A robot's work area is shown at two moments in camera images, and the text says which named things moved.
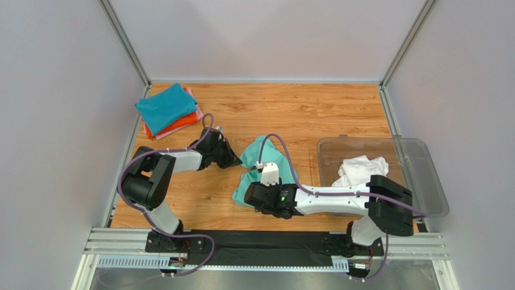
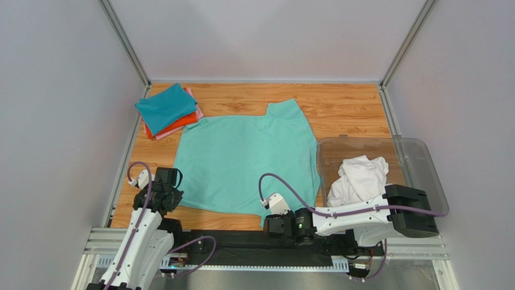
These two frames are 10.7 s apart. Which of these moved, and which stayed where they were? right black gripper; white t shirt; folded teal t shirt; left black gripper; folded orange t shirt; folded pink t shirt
Moved: left black gripper; right black gripper
Stayed: folded pink t shirt; white t shirt; folded teal t shirt; folded orange t shirt
